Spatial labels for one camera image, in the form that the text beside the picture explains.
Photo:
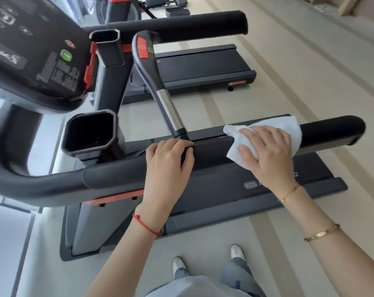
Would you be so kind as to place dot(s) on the person's right hand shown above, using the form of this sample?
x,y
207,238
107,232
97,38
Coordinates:
x,y
272,163

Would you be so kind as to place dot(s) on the person's left hand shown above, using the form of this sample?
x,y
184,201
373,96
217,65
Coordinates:
x,y
165,179

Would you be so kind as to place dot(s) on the person's left thumb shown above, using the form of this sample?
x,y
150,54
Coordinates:
x,y
188,157

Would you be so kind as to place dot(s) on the person's right middle finger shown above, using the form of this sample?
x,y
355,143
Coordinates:
x,y
262,132

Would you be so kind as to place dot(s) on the person's right thumb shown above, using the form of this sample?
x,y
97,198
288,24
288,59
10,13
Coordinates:
x,y
247,151

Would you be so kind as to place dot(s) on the person's right little finger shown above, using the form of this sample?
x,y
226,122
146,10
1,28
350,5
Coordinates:
x,y
286,137

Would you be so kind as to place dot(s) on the white cleaning cloth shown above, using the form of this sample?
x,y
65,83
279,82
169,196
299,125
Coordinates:
x,y
290,128

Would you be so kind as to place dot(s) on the black padded treadmill handrail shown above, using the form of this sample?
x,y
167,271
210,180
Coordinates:
x,y
112,176
190,26

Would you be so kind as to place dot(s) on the person's right forearm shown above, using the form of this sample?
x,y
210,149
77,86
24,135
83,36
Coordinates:
x,y
329,241

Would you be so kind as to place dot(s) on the person's left forearm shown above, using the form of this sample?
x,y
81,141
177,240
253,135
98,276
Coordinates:
x,y
128,256

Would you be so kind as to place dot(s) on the black treadmill with red trim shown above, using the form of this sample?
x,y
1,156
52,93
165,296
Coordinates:
x,y
199,66

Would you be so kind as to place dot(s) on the person's right white shoe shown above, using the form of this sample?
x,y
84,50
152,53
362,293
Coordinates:
x,y
238,252

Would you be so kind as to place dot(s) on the person's white shoe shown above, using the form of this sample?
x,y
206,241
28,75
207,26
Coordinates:
x,y
178,266
238,252

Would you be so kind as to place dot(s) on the dark grey treadmill cup holder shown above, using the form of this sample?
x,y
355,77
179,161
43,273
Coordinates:
x,y
89,132
106,46

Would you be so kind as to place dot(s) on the person's left white shoe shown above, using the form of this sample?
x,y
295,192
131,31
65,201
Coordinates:
x,y
178,266

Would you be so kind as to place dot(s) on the grey shirt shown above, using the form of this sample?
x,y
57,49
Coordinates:
x,y
196,287

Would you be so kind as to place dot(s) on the dark gym equipment parts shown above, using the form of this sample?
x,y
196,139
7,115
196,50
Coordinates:
x,y
171,6

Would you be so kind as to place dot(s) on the red and black exercise machine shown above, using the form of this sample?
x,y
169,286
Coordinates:
x,y
120,9

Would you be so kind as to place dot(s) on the black treadmill console panel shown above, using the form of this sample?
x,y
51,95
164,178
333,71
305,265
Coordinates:
x,y
35,46

